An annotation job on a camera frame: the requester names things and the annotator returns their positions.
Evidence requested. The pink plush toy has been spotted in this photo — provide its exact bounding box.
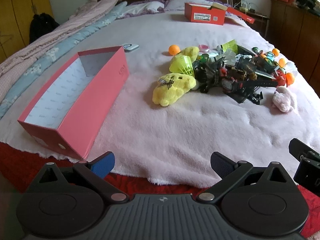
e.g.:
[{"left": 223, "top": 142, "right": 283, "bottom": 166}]
[{"left": 272, "top": 86, "right": 296, "bottom": 113}]

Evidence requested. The black wrist watch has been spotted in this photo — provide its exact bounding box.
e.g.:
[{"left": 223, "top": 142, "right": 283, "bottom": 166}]
[{"left": 220, "top": 78, "right": 278, "bottom": 93}]

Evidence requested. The yellow plush toy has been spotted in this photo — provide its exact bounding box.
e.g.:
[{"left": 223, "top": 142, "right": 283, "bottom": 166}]
[
  {"left": 181, "top": 46, "right": 200, "bottom": 63},
  {"left": 152, "top": 73, "right": 196, "bottom": 107}
]

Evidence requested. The orange ping pong ball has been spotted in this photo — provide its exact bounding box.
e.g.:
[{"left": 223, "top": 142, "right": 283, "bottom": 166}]
[{"left": 168, "top": 44, "right": 181, "bottom": 56}]

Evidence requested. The pink open box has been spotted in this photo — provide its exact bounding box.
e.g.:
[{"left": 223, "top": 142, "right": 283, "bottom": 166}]
[{"left": 18, "top": 46, "right": 129, "bottom": 160}]

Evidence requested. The blue floral quilt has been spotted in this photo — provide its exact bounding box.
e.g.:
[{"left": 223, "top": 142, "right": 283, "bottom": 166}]
[{"left": 1, "top": 1, "right": 127, "bottom": 117}]

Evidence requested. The yellow plastic shuttlecock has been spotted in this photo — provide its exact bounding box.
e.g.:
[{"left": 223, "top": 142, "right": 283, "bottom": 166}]
[{"left": 169, "top": 55, "right": 195, "bottom": 77}]

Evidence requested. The green yellow shuttlecock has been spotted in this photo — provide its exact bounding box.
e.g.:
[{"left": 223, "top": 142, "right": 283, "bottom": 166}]
[{"left": 221, "top": 40, "right": 238, "bottom": 54}]

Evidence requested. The pink tape spool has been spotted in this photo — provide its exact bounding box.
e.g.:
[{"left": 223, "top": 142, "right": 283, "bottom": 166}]
[{"left": 199, "top": 44, "right": 209, "bottom": 53}]

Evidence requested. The small white tin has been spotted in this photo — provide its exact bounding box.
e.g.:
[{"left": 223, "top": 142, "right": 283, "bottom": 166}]
[{"left": 122, "top": 43, "right": 139, "bottom": 53}]

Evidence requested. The brown wooden dresser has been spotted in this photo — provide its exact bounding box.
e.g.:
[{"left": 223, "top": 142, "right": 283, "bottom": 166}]
[{"left": 266, "top": 0, "right": 320, "bottom": 94}]

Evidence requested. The bedside table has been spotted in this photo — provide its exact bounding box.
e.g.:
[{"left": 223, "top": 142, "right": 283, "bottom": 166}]
[{"left": 234, "top": 0, "right": 270, "bottom": 37}]

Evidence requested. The red shoe box lid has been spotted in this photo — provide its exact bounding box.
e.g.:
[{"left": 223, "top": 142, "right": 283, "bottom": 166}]
[{"left": 226, "top": 7, "right": 255, "bottom": 24}]

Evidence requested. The black backpack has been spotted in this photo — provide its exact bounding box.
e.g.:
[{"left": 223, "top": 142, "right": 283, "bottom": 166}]
[{"left": 29, "top": 13, "right": 60, "bottom": 43}]

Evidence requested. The red shoe box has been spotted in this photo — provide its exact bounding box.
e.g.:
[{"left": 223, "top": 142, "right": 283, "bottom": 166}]
[{"left": 184, "top": 3, "right": 226, "bottom": 25}]

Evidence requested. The folded pink quilt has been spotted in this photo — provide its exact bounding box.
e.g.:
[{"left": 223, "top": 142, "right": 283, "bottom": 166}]
[{"left": 0, "top": 0, "right": 121, "bottom": 100}]

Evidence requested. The purple frilled pillow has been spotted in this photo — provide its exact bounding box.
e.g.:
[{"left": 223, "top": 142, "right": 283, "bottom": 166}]
[{"left": 118, "top": 0, "right": 229, "bottom": 18}]

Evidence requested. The yellow wooden wardrobe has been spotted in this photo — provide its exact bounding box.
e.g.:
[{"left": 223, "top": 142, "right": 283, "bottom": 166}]
[{"left": 0, "top": 0, "right": 53, "bottom": 62}]

